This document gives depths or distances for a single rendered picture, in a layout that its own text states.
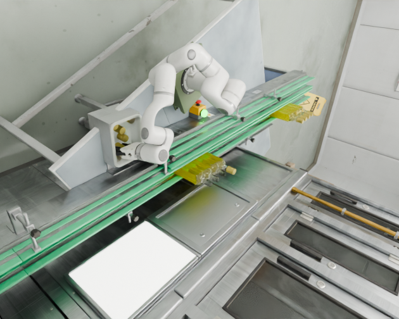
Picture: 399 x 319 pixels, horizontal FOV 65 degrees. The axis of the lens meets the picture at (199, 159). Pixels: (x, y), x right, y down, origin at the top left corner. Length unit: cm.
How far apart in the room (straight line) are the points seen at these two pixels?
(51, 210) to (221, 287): 74
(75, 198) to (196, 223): 55
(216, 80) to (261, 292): 90
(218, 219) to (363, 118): 613
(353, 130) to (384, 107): 77
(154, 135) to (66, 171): 43
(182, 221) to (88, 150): 54
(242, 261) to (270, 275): 13
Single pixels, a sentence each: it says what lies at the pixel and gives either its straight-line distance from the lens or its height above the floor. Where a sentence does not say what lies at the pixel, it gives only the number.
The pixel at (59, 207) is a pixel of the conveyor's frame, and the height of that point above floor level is 83.
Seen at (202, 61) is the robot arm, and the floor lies 102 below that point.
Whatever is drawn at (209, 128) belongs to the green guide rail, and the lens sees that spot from 176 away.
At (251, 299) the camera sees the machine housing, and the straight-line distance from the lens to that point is 133.
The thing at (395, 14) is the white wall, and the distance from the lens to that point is 698.
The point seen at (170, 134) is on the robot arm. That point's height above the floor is 106.
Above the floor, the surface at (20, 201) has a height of 39.
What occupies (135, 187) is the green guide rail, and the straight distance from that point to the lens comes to 146.
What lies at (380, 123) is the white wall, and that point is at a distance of 738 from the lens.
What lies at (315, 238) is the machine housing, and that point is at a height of 164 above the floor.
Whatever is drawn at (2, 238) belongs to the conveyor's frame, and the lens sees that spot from 134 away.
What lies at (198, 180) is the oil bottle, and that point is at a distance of 155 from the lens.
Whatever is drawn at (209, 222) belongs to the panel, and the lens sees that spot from 152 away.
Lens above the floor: 186
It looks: 32 degrees down
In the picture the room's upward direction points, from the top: 115 degrees clockwise
